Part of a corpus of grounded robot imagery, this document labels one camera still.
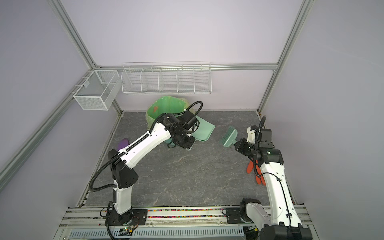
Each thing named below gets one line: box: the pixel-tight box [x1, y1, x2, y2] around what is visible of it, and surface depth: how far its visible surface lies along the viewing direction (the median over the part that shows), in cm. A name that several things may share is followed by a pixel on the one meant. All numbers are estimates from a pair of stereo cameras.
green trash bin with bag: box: [146, 96, 190, 130], surface depth 96 cm
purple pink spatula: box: [117, 138, 129, 151], surface depth 104 cm
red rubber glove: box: [246, 160, 266, 186], surface depth 86 cm
